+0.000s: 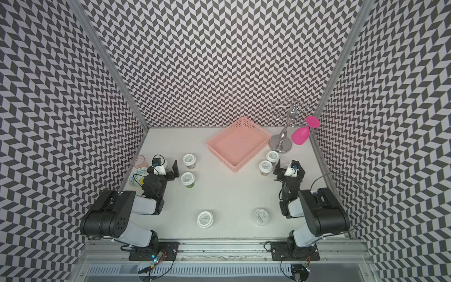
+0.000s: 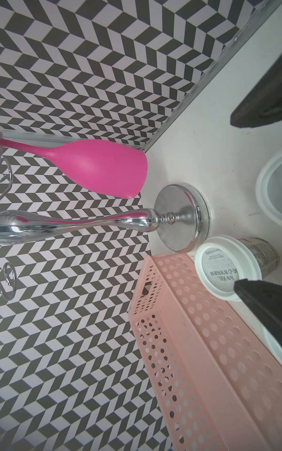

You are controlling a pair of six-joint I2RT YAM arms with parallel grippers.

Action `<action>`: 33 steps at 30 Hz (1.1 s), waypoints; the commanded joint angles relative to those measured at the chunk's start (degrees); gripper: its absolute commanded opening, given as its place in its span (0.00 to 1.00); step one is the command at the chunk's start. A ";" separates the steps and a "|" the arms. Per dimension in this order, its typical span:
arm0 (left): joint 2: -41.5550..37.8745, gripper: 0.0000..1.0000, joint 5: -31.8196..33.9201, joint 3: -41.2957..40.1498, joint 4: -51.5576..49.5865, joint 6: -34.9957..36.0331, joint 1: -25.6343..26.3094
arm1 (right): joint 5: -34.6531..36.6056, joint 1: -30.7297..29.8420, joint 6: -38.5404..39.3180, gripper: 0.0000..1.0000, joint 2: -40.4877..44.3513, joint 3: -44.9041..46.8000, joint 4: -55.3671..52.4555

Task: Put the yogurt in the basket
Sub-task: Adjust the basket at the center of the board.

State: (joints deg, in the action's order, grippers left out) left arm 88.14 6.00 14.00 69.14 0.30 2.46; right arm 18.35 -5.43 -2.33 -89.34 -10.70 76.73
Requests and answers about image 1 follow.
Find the green label yogurt cup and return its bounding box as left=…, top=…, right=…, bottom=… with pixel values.
left=180, top=172, right=196, bottom=189

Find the red label yogurt cup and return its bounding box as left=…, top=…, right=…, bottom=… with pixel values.
left=183, top=153, right=196, bottom=169

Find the beige label yogurt cup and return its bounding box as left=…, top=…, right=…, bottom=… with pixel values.
left=258, top=160, right=273, bottom=176

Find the pink plastic basket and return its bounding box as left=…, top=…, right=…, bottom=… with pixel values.
left=207, top=117, right=271, bottom=173

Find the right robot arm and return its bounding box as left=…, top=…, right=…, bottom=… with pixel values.
left=273, top=160, right=351, bottom=250

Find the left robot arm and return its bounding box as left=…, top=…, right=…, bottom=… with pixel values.
left=79, top=161, right=180, bottom=252

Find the yogurt cup near stand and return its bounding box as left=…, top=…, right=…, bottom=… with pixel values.
left=266, top=150, right=280, bottom=163

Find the white lid yogurt cup front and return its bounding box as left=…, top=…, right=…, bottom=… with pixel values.
left=197, top=211, right=214, bottom=229

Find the clear lid yogurt cup front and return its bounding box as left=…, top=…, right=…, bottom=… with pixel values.
left=253, top=208, right=270, bottom=226

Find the silver metal cup stand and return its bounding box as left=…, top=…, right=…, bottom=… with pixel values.
left=268, top=100, right=312, bottom=155

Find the magenta plastic wine glass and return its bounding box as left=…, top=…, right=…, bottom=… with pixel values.
left=291, top=116, right=321, bottom=145

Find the patterned round plate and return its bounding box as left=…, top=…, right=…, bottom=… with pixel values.
left=128, top=168, right=148, bottom=187

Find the clear pink glass cup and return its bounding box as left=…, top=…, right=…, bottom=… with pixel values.
left=131, top=155, right=149, bottom=169

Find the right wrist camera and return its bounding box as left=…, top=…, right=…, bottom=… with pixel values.
left=284, top=160, right=301, bottom=177

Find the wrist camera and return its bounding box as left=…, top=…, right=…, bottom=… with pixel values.
left=284, top=160, right=301, bottom=177
left=152, top=154, right=167, bottom=175

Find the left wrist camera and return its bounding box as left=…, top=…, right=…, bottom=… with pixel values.
left=152, top=154, right=167, bottom=175

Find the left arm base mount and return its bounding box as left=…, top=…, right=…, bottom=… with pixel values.
left=128, top=242, right=180, bottom=262

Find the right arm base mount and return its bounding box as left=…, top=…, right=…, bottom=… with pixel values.
left=268, top=242, right=320, bottom=262

